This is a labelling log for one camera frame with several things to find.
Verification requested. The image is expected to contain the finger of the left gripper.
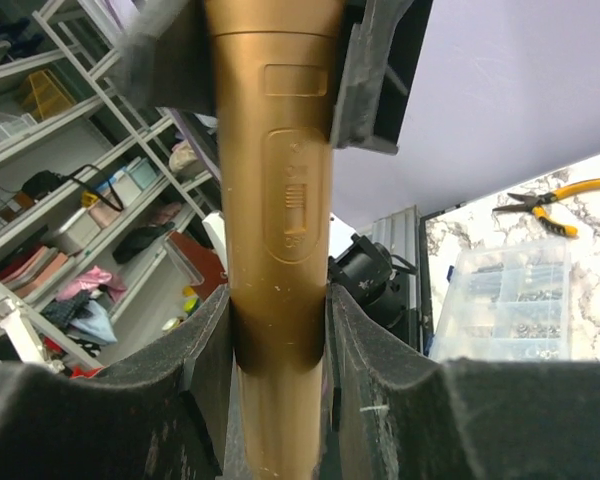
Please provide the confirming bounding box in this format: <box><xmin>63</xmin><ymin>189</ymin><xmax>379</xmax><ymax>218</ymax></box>
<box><xmin>330</xmin><ymin>0</ymin><xmax>433</xmax><ymax>155</ymax></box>
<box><xmin>114</xmin><ymin>0</ymin><xmax>217</xmax><ymax>117</ymax></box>

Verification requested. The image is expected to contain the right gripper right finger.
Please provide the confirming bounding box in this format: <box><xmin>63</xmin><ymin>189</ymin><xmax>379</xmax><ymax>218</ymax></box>
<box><xmin>326</xmin><ymin>285</ymin><xmax>600</xmax><ymax>479</ymax></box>

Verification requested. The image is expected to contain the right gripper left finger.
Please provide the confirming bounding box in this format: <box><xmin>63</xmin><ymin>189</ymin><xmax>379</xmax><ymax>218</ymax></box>
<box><xmin>0</xmin><ymin>286</ymin><xmax>233</xmax><ymax>479</ymax></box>

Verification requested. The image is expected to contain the gold microphone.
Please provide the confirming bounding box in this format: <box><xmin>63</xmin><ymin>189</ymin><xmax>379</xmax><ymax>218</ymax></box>
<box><xmin>205</xmin><ymin>1</ymin><xmax>344</xmax><ymax>479</ymax></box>

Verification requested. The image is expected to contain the clear screw organizer box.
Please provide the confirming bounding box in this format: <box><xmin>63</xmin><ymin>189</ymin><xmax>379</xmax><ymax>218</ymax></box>
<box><xmin>429</xmin><ymin>237</ymin><xmax>571</xmax><ymax>362</ymax></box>

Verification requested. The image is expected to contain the metal storage shelving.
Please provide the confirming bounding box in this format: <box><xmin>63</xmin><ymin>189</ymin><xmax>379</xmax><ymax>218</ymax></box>
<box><xmin>0</xmin><ymin>1</ymin><xmax>216</xmax><ymax>370</ymax></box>

